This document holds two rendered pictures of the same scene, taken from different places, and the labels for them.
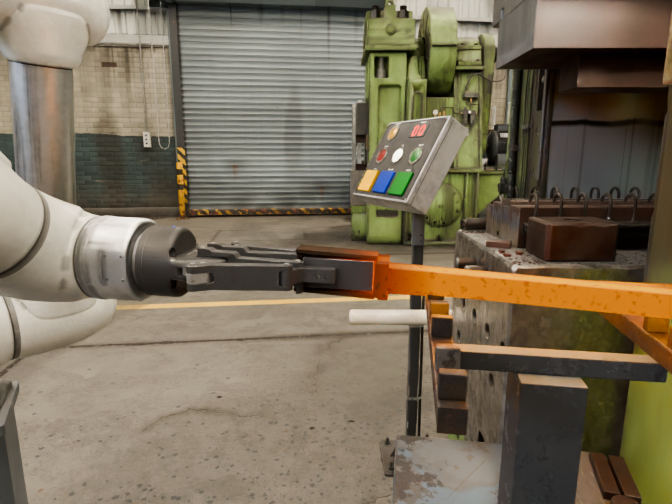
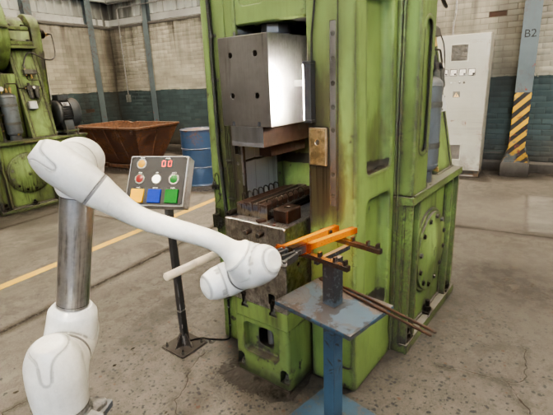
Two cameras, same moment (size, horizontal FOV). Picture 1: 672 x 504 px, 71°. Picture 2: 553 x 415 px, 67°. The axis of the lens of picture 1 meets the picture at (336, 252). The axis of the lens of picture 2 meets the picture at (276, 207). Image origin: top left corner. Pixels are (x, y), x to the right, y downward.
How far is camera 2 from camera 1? 1.31 m
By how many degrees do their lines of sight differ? 51
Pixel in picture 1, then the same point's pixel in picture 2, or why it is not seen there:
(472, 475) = (304, 297)
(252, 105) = not seen: outside the picture
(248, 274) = (292, 258)
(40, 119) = (90, 226)
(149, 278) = not seen: hidden behind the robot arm
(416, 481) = (296, 305)
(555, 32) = (268, 141)
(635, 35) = (285, 138)
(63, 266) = not seen: hidden behind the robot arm
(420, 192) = (185, 199)
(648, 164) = (273, 170)
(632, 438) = (315, 271)
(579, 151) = (254, 170)
